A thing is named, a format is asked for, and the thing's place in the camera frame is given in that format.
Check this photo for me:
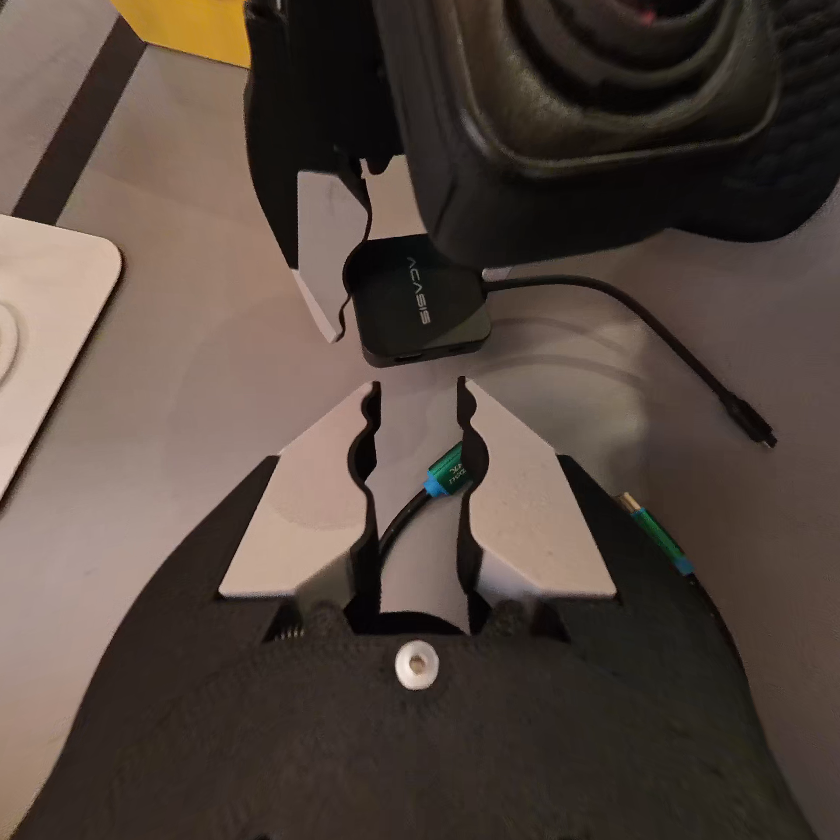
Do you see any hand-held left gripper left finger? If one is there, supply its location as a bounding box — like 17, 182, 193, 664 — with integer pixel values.
218, 381, 382, 600

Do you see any yellow plastic bin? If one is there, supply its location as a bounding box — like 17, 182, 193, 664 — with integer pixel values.
112, 0, 253, 68

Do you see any black hub cable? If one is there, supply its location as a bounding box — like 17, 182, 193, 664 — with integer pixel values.
482, 274, 779, 451

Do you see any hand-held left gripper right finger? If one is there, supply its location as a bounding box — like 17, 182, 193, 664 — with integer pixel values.
456, 377, 621, 599

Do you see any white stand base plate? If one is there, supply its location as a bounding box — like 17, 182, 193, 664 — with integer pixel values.
0, 213, 123, 506

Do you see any black blue-speckled hdmi cable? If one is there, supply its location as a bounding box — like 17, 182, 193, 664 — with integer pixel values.
377, 445, 698, 580

